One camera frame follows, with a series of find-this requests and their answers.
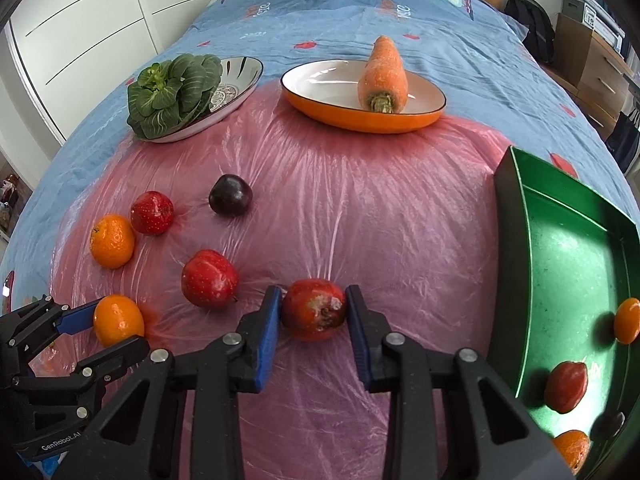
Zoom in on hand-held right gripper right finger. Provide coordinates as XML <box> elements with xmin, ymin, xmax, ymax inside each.
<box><xmin>345</xmin><ymin>284</ymin><xmax>576</xmax><ymax>480</ymax></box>

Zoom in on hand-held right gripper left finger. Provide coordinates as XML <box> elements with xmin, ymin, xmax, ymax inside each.
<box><xmin>52</xmin><ymin>285</ymin><xmax>283</xmax><ymax>480</ymax></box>

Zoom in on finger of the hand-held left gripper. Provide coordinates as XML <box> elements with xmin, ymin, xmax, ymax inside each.
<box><xmin>9</xmin><ymin>335</ymin><xmax>152</xmax><ymax>444</ymax></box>
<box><xmin>0</xmin><ymin>296</ymin><xmax>103</xmax><ymax>362</ymax></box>

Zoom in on orange mandarin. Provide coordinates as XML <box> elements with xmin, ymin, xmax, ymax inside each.
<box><xmin>551</xmin><ymin>429</ymin><xmax>591</xmax><ymax>476</ymax></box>
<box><xmin>93</xmin><ymin>295</ymin><xmax>145</xmax><ymax>348</ymax></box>
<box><xmin>89</xmin><ymin>214</ymin><xmax>136</xmax><ymax>269</ymax></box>
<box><xmin>613</xmin><ymin>297</ymin><xmax>640</xmax><ymax>345</ymax></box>

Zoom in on red apple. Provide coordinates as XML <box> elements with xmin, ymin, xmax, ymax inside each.
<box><xmin>281</xmin><ymin>278</ymin><xmax>348</xmax><ymax>342</ymax></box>
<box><xmin>181</xmin><ymin>249</ymin><xmax>239</xmax><ymax>309</ymax></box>

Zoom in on dark purple plum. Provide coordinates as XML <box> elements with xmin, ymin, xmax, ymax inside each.
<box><xmin>208</xmin><ymin>174</ymin><xmax>254</xmax><ymax>217</ymax></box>
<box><xmin>595</xmin><ymin>411</ymin><xmax>626</xmax><ymax>438</ymax></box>

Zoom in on green tray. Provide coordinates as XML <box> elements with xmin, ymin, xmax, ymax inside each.
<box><xmin>487</xmin><ymin>145</ymin><xmax>640</xmax><ymax>476</ymax></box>

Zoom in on pink plastic sheet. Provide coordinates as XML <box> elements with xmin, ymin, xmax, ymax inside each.
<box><xmin>47</xmin><ymin>77</ymin><xmax>526</xmax><ymax>480</ymax></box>

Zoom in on dark green leafy rosette vegetable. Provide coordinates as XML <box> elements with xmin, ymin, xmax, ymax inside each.
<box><xmin>126</xmin><ymin>53</ymin><xmax>223</xmax><ymax>140</ymax></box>

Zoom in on patterned white plate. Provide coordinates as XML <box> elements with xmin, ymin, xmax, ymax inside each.
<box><xmin>131</xmin><ymin>56</ymin><xmax>264</xmax><ymax>144</ymax></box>

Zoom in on orange oval dish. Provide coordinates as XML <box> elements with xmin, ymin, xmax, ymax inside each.
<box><xmin>280</xmin><ymin>59</ymin><xmax>447</xmax><ymax>134</ymax></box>

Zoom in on carrot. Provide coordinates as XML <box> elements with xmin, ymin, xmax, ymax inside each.
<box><xmin>357</xmin><ymin>35</ymin><xmax>410</xmax><ymax>113</ymax></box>

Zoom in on white wardrobe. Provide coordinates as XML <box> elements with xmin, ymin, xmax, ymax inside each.
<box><xmin>10</xmin><ymin>0</ymin><xmax>236</xmax><ymax>146</ymax></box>

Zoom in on dark blue tote bag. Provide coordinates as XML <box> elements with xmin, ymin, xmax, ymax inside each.
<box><xmin>604</xmin><ymin>110</ymin><xmax>640</xmax><ymax>176</ymax></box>

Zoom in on wooden drawer chest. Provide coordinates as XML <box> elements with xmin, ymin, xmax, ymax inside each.
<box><xmin>542</xmin><ymin>12</ymin><xmax>636</xmax><ymax>133</ymax></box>

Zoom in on black backpack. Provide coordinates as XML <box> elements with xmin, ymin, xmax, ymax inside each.
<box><xmin>504</xmin><ymin>0</ymin><xmax>557</xmax><ymax>65</ymax></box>

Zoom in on white grey printer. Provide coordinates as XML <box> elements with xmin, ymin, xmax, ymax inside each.
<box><xmin>561</xmin><ymin>0</ymin><xmax>626</xmax><ymax>53</ymax></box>

